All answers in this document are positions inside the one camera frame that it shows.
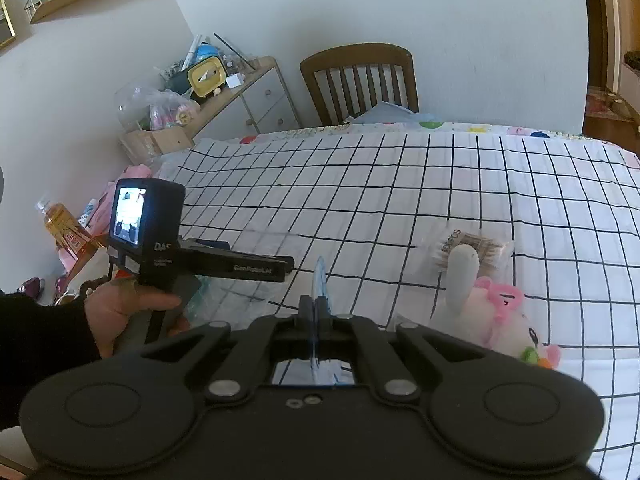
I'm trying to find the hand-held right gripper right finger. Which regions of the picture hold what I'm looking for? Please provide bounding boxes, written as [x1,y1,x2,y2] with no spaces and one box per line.
[316,296,489,403]

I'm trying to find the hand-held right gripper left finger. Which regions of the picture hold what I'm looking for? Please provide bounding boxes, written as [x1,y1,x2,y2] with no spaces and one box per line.
[136,296,317,404]

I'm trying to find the white cloth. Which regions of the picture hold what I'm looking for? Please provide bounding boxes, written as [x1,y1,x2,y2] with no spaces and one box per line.
[184,274,282,332]

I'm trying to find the person's left forearm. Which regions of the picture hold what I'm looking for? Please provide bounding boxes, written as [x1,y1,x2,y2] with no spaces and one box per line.
[0,287,104,432]

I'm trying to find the person's left hand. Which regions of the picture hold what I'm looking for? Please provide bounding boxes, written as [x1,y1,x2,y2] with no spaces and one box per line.
[84,280,183,359]

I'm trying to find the pink cloth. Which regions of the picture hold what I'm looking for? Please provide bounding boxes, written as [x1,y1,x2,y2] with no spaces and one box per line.
[121,162,157,182]

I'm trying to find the orange liquid bottle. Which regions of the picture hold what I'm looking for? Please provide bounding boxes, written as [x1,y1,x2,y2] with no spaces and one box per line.
[34,199,104,262]

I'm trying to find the brown cardboard box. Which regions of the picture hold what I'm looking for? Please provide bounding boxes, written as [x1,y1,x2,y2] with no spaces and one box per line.
[118,126,196,164]

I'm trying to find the black checkered white tablecloth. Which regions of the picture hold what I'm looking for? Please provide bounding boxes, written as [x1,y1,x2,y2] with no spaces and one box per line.
[150,131,640,480]

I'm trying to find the clear bag with pink contents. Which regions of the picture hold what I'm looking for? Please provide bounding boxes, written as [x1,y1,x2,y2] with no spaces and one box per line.
[144,88,202,132]

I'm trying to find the cotton swab packet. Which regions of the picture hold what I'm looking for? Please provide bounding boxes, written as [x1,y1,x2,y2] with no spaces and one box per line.
[429,226,514,277]

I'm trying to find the dark green pouch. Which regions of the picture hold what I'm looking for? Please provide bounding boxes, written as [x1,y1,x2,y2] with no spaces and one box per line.
[161,72,194,97]

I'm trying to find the white plush bunny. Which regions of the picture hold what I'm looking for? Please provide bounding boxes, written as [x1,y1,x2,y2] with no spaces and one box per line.
[444,244,563,371]

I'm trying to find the yellow tissue box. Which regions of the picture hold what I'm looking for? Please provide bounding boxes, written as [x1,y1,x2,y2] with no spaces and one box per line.
[186,56,225,102]

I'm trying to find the wooden sideboard with white drawers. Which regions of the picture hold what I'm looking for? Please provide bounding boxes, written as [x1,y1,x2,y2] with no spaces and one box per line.
[191,55,304,144]

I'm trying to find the white tube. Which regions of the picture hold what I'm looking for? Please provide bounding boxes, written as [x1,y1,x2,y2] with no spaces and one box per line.
[182,34,204,72]

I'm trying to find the light blue chair cushion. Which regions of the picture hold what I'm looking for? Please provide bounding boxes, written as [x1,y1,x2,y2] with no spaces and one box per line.
[349,101,422,124]

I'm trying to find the thin black stick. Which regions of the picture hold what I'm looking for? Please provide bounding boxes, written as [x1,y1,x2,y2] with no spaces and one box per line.
[213,33,252,67]

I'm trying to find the wooden chair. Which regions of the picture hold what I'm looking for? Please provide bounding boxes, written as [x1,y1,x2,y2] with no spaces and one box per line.
[299,42,420,126]

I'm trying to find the dark wooden door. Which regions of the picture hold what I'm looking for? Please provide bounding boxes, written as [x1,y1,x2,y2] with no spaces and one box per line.
[581,0,640,137]

